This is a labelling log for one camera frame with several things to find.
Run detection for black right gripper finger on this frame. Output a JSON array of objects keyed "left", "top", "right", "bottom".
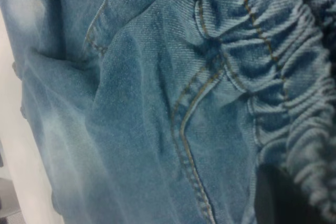
[{"left": 255, "top": 164, "right": 325, "bottom": 224}]

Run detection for blue denim shorts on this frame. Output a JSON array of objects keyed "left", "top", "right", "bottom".
[{"left": 0, "top": 0, "right": 336, "bottom": 224}]

